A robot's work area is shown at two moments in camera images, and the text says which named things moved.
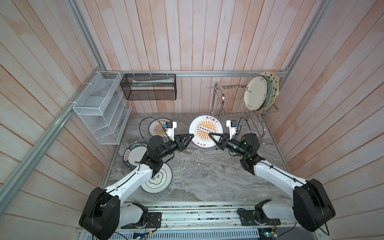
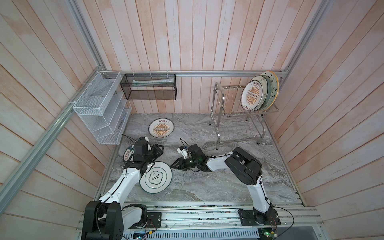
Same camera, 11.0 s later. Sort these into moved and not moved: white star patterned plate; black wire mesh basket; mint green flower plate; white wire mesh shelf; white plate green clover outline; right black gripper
Moved: right black gripper
Not moved: white wire mesh shelf; white plate green clover outline; black wire mesh basket; white star patterned plate; mint green flower plate
